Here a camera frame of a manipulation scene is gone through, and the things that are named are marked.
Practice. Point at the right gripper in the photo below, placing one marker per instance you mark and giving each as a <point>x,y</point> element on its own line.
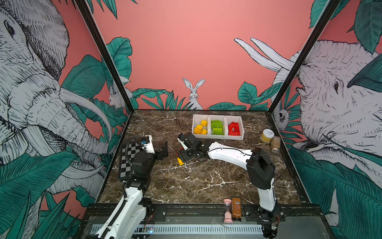
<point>183,156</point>

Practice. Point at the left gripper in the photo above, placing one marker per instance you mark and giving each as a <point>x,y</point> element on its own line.
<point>164,151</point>

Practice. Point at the white three-compartment bin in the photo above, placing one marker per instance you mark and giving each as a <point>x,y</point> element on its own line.
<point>226,121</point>

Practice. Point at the green lego brick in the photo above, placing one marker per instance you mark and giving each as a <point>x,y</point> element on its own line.
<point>216,123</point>
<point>217,131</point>

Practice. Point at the red arch lego piece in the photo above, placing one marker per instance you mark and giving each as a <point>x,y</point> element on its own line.
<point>234,129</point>

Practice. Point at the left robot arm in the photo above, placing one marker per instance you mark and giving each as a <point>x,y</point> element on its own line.
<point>138,158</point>

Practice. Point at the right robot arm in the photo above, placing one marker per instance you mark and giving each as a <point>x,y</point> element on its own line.
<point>260,168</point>

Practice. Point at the checkerboard calibration plate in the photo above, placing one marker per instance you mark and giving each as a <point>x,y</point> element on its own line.
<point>128,153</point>

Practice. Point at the pink hourglass timer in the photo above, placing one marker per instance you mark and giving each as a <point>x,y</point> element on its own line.
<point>228,214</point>

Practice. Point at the brown spice jar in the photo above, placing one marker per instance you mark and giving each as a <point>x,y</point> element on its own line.
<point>275,144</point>

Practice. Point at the white perforated rail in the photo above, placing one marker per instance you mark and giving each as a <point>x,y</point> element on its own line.
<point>209,229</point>

